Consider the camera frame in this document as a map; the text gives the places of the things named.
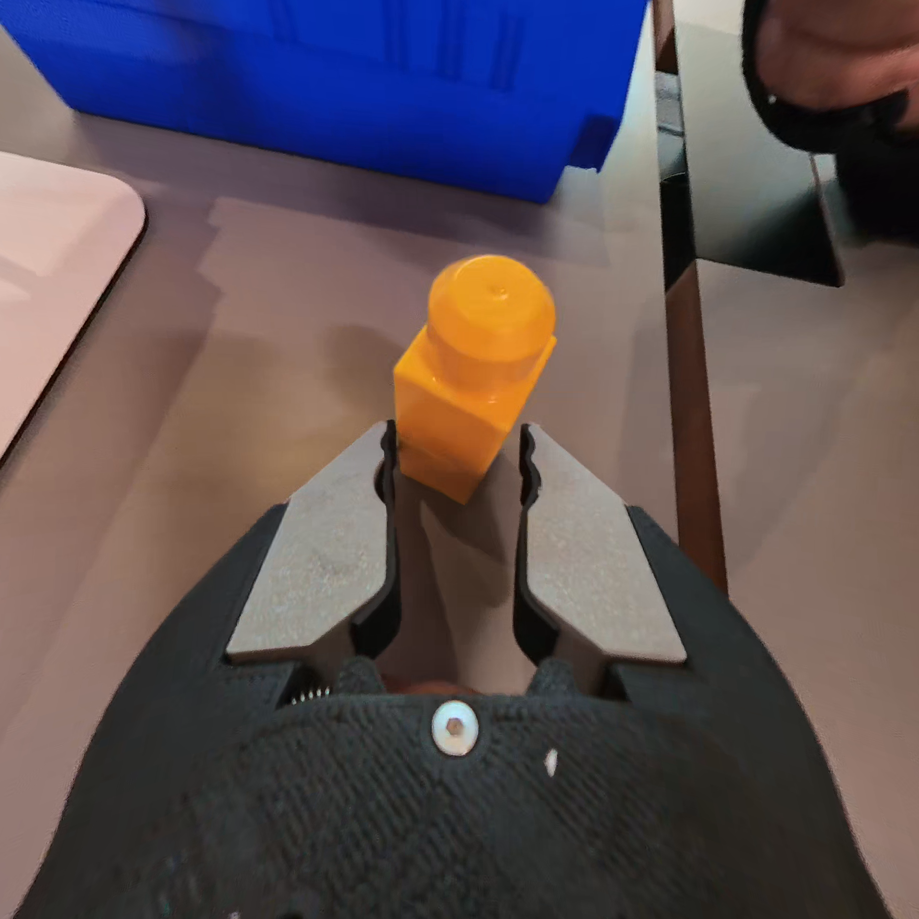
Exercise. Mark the blue plastic bin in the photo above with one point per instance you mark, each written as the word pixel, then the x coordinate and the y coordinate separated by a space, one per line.
pixel 287 93

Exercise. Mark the person's black clothed torso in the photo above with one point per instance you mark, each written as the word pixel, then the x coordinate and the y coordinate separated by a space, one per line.
pixel 883 194

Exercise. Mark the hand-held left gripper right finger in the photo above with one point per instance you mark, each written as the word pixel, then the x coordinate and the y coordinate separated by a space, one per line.
pixel 596 574

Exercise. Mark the black flat panel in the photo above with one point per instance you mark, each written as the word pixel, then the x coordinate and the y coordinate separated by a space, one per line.
pixel 754 237

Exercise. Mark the orange mega block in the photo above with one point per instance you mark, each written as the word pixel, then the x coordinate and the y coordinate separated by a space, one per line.
pixel 449 474
pixel 488 323

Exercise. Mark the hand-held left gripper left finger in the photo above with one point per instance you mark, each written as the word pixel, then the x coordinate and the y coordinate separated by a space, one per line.
pixel 323 574

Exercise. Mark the person's right hand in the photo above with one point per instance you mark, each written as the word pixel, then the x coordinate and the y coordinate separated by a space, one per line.
pixel 833 50

